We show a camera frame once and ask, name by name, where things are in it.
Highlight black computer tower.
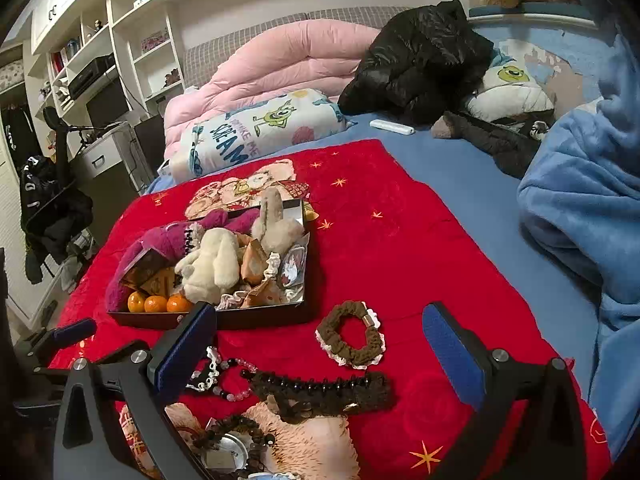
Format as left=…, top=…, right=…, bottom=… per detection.
left=134, top=114, right=168, bottom=181

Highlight black jacket on chair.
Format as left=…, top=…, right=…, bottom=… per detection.
left=20, top=155, right=95, bottom=283

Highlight orange snack packet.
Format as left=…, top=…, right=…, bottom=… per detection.
left=240, top=240, right=271, bottom=286

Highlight beige long-eared plush toy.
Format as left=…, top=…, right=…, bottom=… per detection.
left=250, top=187, right=306, bottom=256

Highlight red printed blanket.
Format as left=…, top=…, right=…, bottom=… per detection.
left=47, top=139, right=613, bottom=480

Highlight magenta plush toy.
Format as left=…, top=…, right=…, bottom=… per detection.
left=105, top=209, right=261, bottom=313

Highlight white desk with drawer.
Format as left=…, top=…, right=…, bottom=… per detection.
left=70, top=122, right=143, bottom=211

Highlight white remote control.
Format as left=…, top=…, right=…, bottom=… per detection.
left=369, top=119, right=416, bottom=136

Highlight white cartoon printed pillow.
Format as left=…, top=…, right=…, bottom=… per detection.
left=465, top=50, right=556, bottom=123

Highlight hanging dark clothes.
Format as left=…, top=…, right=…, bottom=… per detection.
left=0, top=105, right=41, bottom=161

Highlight white wall bookshelf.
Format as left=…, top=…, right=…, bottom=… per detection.
left=0, top=0, right=486, bottom=126

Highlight pink duvet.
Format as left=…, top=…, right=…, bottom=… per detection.
left=162, top=17, right=383, bottom=161

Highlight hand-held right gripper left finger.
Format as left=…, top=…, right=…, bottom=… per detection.
left=52, top=302, right=218, bottom=480

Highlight white cartoon printed rolled blanket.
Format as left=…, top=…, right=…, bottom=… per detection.
left=169, top=87, right=358, bottom=184

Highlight dark grey garment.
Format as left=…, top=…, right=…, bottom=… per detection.
left=431, top=110, right=556, bottom=178

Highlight bed with blue sheet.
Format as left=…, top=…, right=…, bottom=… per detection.
left=142, top=7, right=640, bottom=461

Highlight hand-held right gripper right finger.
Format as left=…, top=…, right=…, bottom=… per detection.
left=421, top=302, right=588, bottom=480

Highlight silver foil packet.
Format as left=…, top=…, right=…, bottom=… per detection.
left=280, top=242, right=311, bottom=291

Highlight cream plush toy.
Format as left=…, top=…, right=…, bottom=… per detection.
left=175, top=227, right=241, bottom=306

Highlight brown wooden bead bracelet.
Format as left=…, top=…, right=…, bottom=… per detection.
left=192, top=414, right=276, bottom=476

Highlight round metal tin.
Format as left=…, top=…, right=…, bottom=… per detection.
left=202, top=432, right=253, bottom=471

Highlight blue fleece blanket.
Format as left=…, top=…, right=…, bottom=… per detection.
left=517, top=35, right=640, bottom=461

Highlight black computer monitor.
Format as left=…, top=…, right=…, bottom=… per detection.
left=86, top=77, right=132, bottom=128

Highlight black puffer jacket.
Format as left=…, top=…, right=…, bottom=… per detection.
left=337, top=0, right=496, bottom=126

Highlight brown scrunchie with white lace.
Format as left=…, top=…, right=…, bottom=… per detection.
left=315, top=300, right=387, bottom=371

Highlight brown paper packet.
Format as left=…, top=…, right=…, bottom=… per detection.
left=122, top=247, right=176, bottom=296

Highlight dark brown lace headband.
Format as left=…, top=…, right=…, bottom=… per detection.
left=248, top=371, right=398, bottom=423

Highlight black cardboard box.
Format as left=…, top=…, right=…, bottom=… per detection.
left=106, top=199, right=321, bottom=331

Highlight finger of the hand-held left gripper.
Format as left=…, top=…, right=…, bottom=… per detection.
left=30, top=317, right=98, bottom=361

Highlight black printer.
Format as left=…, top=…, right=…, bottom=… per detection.
left=67, top=55, right=117, bottom=100

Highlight grey checked headboard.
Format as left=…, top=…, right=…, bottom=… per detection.
left=182, top=7, right=416, bottom=88

